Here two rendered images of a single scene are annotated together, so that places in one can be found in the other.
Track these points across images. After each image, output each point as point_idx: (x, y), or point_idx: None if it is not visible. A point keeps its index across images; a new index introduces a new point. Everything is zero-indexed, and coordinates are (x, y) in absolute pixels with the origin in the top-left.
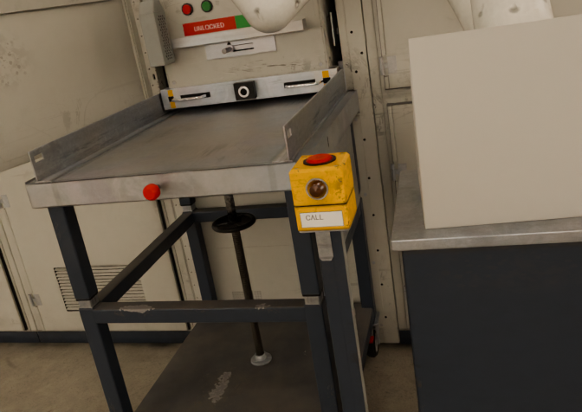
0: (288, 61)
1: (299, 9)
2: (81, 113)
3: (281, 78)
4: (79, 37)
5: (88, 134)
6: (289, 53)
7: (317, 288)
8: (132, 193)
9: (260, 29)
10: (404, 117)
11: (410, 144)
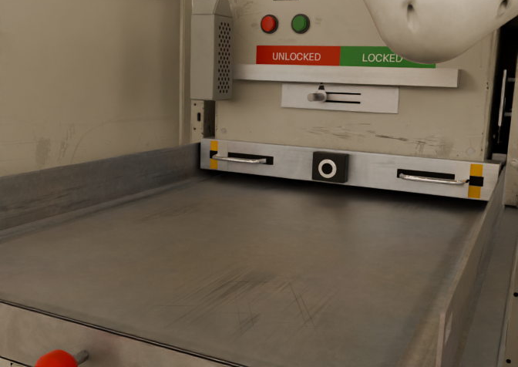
0: (414, 134)
1: (501, 21)
2: (71, 147)
3: (395, 159)
4: (98, 34)
5: (39, 185)
6: (418, 122)
7: None
8: (28, 348)
9: (403, 50)
10: None
11: None
